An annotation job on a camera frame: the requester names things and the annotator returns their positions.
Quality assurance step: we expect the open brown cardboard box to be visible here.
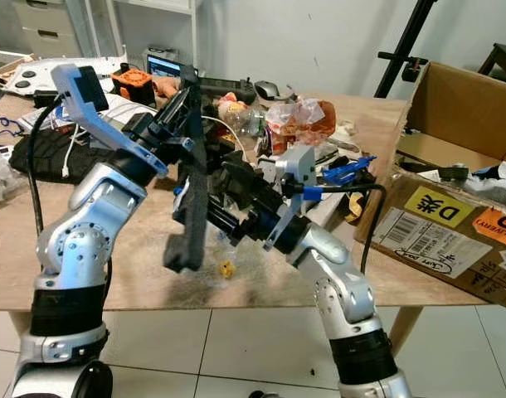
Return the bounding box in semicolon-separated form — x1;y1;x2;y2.
357;60;506;312

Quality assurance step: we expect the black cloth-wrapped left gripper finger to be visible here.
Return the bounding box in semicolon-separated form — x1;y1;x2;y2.
180;65;209;167

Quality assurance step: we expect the black game controller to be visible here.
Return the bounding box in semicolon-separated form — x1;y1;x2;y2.
199;76;259;105

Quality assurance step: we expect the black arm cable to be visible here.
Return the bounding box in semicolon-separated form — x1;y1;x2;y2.
28;99;68;237
315;181;387;276

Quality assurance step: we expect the white plastic bag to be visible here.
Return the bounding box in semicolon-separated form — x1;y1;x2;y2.
465;162;506;208

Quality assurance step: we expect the blue cable clip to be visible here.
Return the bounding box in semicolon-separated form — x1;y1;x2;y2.
301;154;378;202

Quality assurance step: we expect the black tripod stand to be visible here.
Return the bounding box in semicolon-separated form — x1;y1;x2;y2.
373;0;441;99

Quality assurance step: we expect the white shelf frame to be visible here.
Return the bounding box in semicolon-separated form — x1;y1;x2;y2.
95;0;201;67

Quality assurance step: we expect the crumpled red white wrapper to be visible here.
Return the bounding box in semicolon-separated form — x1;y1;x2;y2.
265;98;337;155

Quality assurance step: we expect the clear plastic bottle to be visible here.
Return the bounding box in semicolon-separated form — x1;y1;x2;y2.
216;95;267;138

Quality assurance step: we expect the dark wooden stool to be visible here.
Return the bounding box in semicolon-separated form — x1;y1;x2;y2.
479;43;506;84

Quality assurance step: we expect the white barcode label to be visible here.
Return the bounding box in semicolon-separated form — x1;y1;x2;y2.
369;207;494;279

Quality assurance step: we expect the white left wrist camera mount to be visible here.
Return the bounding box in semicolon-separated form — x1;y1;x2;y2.
51;63;169;177

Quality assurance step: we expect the white plastic panel with holes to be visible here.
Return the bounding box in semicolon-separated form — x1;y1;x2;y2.
8;56;129;94

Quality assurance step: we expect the white drawer cabinet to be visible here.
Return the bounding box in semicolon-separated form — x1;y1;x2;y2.
11;0;90;59

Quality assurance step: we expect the brown cardboard scrap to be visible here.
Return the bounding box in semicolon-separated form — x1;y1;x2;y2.
0;54;32;85

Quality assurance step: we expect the grey computer mouse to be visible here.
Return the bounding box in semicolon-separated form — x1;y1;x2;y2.
255;80;284;102

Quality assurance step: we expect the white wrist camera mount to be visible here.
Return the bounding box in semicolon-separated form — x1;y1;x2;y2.
263;145;319;252
51;63;169;177

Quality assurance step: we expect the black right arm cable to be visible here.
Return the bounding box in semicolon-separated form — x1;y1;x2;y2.
315;181;387;276

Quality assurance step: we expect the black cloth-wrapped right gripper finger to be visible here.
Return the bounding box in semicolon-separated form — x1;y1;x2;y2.
163;164;211;273
208;153;267;201

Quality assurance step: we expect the orange delivery sticker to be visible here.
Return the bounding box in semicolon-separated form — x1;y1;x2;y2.
473;207;506;250

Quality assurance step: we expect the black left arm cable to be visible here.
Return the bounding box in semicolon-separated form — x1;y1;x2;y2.
28;99;68;237

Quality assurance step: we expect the orange and black box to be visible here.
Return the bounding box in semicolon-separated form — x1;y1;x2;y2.
112;68;155;107

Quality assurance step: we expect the black ribbed rubber piece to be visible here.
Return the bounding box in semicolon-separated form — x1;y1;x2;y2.
11;124;114;186

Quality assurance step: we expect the blue cord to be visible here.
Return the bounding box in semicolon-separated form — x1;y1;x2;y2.
0;116;30;151

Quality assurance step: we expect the small lit screen device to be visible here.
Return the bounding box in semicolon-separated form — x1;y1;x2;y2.
147;54;187;80

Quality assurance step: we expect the wooden table leg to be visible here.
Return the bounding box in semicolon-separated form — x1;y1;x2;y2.
389;307;425;354

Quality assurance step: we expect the thin white cable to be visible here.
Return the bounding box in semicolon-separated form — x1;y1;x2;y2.
62;123;81;180

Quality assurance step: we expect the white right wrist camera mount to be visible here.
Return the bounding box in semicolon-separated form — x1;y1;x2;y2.
263;145;319;252

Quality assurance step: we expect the yellow sticker with letter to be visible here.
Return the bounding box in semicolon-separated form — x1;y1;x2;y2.
402;184;474;230

